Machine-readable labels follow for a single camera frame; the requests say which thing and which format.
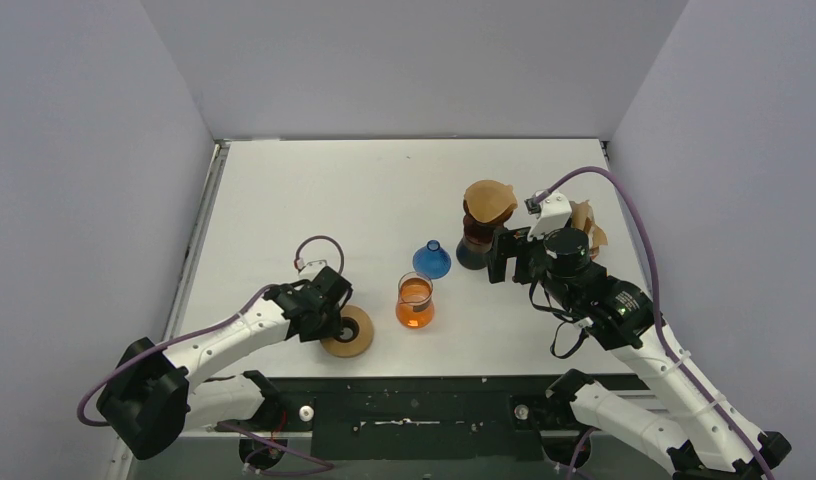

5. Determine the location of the amber plastic coffee dripper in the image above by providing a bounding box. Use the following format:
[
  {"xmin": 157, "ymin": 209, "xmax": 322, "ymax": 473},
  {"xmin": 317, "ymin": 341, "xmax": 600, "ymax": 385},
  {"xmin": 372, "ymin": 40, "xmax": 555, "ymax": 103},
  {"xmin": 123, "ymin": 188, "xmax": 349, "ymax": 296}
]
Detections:
[{"xmin": 462, "ymin": 210, "xmax": 513, "ymax": 245}]

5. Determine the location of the brown paper coffee filter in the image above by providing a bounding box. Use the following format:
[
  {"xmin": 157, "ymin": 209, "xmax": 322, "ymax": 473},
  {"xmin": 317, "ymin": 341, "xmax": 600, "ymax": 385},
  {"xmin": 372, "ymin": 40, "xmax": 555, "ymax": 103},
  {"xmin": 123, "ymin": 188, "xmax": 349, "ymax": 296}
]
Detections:
[{"xmin": 464, "ymin": 180, "xmax": 517, "ymax": 224}]

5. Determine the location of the round wooden ring stand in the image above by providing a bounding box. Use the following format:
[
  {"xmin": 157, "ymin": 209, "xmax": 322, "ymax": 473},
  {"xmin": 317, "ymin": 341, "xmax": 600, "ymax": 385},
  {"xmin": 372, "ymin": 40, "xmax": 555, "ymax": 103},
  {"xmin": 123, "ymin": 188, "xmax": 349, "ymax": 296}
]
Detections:
[{"xmin": 320, "ymin": 305, "xmax": 375, "ymax": 358}]

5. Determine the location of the orange coffee filter box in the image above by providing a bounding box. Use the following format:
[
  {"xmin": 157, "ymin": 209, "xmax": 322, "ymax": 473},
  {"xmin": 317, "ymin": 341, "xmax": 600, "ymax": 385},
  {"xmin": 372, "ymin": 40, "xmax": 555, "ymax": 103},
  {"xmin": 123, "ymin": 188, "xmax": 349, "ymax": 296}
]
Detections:
[{"xmin": 570, "ymin": 200, "xmax": 608, "ymax": 260}]

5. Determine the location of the orange translucent dripper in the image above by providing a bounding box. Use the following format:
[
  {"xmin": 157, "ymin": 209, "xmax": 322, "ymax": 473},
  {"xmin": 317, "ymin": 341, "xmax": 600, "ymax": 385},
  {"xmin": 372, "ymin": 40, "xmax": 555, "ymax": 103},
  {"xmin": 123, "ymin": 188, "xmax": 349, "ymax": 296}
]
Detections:
[{"xmin": 395, "ymin": 272, "xmax": 435, "ymax": 329}]

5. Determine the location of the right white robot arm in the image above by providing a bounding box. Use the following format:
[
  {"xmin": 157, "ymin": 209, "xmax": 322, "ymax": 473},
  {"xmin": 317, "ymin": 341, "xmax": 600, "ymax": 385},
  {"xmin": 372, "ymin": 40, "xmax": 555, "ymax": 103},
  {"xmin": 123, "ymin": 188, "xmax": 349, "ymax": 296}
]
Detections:
[{"xmin": 486, "ymin": 227, "xmax": 792, "ymax": 479}]

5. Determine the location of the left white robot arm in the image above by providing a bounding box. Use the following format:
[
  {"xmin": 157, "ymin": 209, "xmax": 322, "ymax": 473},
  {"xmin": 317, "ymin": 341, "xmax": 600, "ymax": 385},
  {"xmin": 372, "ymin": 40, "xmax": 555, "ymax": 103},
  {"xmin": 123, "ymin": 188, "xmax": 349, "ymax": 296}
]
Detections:
[{"xmin": 96, "ymin": 266, "xmax": 353, "ymax": 460}]

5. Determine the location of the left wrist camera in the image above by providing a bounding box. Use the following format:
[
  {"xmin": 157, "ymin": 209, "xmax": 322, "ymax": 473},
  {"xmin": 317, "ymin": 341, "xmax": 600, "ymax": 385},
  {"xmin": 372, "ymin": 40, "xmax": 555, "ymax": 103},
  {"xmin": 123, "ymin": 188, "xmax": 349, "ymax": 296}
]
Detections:
[{"xmin": 295, "ymin": 259, "xmax": 328, "ymax": 280}]

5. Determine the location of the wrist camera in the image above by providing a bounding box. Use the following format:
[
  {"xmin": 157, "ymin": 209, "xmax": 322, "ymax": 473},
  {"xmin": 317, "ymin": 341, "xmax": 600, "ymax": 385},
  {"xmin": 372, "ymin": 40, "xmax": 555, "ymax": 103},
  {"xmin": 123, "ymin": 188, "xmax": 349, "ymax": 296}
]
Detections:
[
  {"xmin": 295, "ymin": 259, "xmax": 328, "ymax": 280},
  {"xmin": 524, "ymin": 191, "xmax": 572, "ymax": 241}
]

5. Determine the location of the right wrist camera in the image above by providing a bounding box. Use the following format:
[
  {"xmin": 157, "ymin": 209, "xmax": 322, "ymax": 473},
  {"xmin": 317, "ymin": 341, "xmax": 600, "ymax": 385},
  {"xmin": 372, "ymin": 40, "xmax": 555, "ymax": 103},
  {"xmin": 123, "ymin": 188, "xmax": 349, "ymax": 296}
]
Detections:
[{"xmin": 524, "ymin": 191, "xmax": 572, "ymax": 241}]

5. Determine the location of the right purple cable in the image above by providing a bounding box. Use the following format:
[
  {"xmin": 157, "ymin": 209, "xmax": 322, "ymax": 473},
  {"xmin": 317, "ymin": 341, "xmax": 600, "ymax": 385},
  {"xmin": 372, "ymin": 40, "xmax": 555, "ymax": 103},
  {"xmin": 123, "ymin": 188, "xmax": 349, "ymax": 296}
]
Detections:
[{"xmin": 537, "ymin": 166, "xmax": 777, "ymax": 480}]

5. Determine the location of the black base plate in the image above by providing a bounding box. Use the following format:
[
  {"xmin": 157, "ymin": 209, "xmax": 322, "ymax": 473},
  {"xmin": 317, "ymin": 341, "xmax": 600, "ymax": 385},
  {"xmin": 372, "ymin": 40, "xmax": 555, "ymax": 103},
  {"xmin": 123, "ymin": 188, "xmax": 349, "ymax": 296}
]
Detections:
[{"xmin": 146, "ymin": 374, "xmax": 648, "ymax": 463}]

